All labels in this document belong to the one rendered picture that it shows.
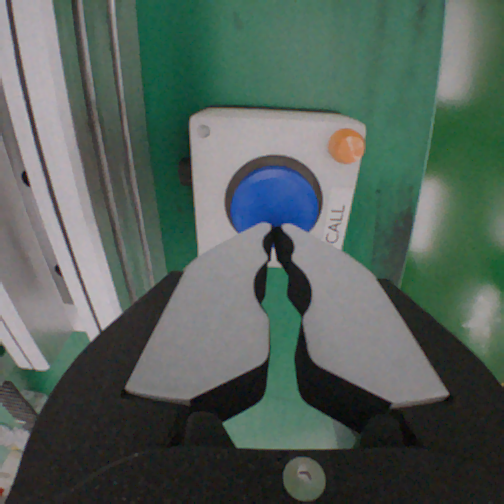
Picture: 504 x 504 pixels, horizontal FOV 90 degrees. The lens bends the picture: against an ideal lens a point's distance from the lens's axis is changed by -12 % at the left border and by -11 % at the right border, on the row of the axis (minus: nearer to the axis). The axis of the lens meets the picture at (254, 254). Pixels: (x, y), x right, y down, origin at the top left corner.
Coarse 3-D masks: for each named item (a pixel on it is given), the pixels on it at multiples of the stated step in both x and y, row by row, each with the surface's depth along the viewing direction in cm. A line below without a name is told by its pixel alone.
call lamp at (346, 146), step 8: (344, 128) 12; (336, 136) 12; (344, 136) 11; (352, 136) 11; (360, 136) 11; (328, 144) 12; (336, 144) 12; (344, 144) 11; (352, 144) 11; (360, 144) 11; (336, 152) 12; (344, 152) 11; (352, 152) 11; (360, 152) 11; (336, 160) 12; (344, 160) 12; (352, 160) 12
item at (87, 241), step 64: (0, 0) 7; (64, 0) 8; (128, 0) 13; (0, 64) 8; (64, 64) 9; (128, 64) 14; (0, 128) 12; (64, 128) 10; (128, 128) 15; (0, 192) 14; (64, 192) 11; (128, 192) 15; (0, 256) 14; (64, 256) 13; (128, 256) 16; (0, 320) 16; (64, 320) 20
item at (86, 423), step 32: (160, 288) 7; (128, 320) 6; (96, 352) 6; (128, 352) 6; (64, 384) 5; (96, 384) 5; (64, 416) 4; (96, 416) 4; (128, 416) 5; (160, 416) 5; (32, 448) 4; (64, 448) 4; (96, 448) 4; (128, 448) 4; (32, 480) 3; (64, 480) 4
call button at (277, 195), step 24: (264, 168) 12; (288, 168) 12; (240, 192) 12; (264, 192) 12; (288, 192) 12; (312, 192) 12; (240, 216) 13; (264, 216) 13; (288, 216) 13; (312, 216) 13
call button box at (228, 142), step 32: (192, 128) 12; (224, 128) 12; (256, 128) 12; (288, 128) 12; (320, 128) 12; (352, 128) 12; (192, 160) 13; (224, 160) 13; (256, 160) 13; (288, 160) 12; (320, 160) 13; (224, 192) 14; (320, 192) 13; (352, 192) 13; (224, 224) 15; (320, 224) 14
